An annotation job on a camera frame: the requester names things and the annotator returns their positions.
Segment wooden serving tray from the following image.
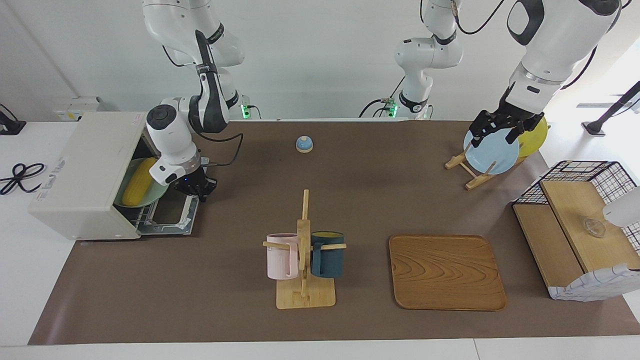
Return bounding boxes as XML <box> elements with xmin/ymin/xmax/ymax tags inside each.
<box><xmin>389</xmin><ymin>234</ymin><xmax>507</xmax><ymax>312</ymax></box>

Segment dark blue mug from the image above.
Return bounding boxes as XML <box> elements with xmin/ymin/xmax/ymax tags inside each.
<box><xmin>310</xmin><ymin>231</ymin><xmax>345</xmax><ymax>279</ymax></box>

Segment wooden mug tree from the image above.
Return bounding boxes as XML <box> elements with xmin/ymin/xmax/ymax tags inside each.
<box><xmin>263</xmin><ymin>189</ymin><xmax>347</xmax><ymax>310</ymax></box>

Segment pink mug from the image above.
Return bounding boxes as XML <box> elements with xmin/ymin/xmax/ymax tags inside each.
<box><xmin>266</xmin><ymin>233</ymin><xmax>300</xmax><ymax>281</ymax></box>

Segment black desk clamp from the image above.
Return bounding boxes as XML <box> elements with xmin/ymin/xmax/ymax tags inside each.
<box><xmin>0</xmin><ymin>103</ymin><xmax>27</xmax><ymax>136</ymax></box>

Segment light blue plate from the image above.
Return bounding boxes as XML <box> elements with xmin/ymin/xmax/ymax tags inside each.
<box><xmin>463</xmin><ymin>120</ymin><xmax>520</xmax><ymax>175</ymax></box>

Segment beige toaster oven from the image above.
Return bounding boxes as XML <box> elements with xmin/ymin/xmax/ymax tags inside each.
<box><xmin>28</xmin><ymin>111</ymin><xmax>203</xmax><ymax>242</ymax></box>

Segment white wall box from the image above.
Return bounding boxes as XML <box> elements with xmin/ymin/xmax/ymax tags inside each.
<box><xmin>52</xmin><ymin>96</ymin><xmax>107</xmax><ymax>122</ymax></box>

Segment brown table mat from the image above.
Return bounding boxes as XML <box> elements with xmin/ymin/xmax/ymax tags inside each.
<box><xmin>28</xmin><ymin>120</ymin><xmax>640</xmax><ymax>346</ymax></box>

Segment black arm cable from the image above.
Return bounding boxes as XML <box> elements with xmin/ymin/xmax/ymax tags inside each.
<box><xmin>451</xmin><ymin>0</ymin><xmax>601</xmax><ymax>92</ymax></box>
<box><xmin>192</xmin><ymin>131</ymin><xmax>245</xmax><ymax>168</ymax></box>

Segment yellow corn cob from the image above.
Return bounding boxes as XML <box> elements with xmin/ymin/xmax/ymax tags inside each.
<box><xmin>121</xmin><ymin>157</ymin><xmax>158</xmax><ymax>207</ymax></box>

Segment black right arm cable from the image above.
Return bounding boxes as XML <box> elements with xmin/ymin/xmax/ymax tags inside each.
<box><xmin>192</xmin><ymin>131</ymin><xmax>245</xmax><ymax>168</ymax></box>

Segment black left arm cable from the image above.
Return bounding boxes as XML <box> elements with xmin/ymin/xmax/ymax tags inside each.
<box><xmin>451</xmin><ymin>0</ymin><xmax>601</xmax><ymax>92</ymax></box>

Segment white rounded device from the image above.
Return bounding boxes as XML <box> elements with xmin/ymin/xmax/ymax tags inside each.
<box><xmin>602</xmin><ymin>186</ymin><xmax>640</xmax><ymax>228</ymax></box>

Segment wire basket wooden shelf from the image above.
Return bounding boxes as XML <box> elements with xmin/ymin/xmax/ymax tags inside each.
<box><xmin>512</xmin><ymin>160</ymin><xmax>640</xmax><ymax>302</ymax></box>

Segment wooden plate rack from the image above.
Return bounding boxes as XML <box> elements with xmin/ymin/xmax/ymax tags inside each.
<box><xmin>445</xmin><ymin>142</ymin><xmax>528</xmax><ymax>191</ymax></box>

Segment black angled stand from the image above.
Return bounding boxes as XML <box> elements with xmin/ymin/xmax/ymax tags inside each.
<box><xmin>581</xmin><ymin>81</ymin><xmax>640</xmax><ymax>137</ymax></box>

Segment pale green plate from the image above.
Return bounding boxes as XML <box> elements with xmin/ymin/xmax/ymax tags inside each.
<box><xmin>114</xmin><ymin>157</ymin><xmax>169</xmax><ymax>209</ymax></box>

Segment yellow plate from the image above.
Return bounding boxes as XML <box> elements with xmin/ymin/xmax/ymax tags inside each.
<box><xmin>516</xmin><ymin>116</ymin><xmax>550</xmax><ymax>159</ymax></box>

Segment coiled black cable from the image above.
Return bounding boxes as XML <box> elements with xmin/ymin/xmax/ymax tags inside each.
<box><xmin>0</xmin><ymin>163</ymin><xmax>46</xmax><ymax>196</ymax></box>

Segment small clear glass dish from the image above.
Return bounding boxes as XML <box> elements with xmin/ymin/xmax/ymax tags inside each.
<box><xmin>582</xmin><ymin>218</ymin><xmax>607</xmax><ymax>238</ymax></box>

